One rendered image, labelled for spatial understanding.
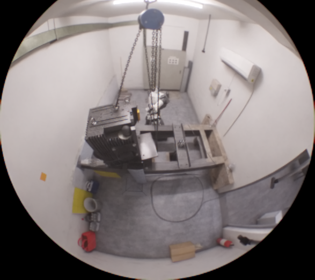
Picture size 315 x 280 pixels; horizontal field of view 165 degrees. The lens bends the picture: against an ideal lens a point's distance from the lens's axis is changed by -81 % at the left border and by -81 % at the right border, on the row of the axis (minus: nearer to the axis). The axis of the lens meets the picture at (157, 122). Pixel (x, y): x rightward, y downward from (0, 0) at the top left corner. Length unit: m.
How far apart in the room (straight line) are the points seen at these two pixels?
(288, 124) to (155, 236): 2.67
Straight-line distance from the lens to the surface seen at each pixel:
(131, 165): 1.80
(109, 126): 1.04
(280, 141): 1.59
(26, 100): 1.55
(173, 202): 2.40
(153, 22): 0.74
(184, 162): 1.88
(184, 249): 2.43
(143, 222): 2.42
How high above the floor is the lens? 2.36
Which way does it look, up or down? 49 degrees down
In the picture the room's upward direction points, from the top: 4 degrees clockwise
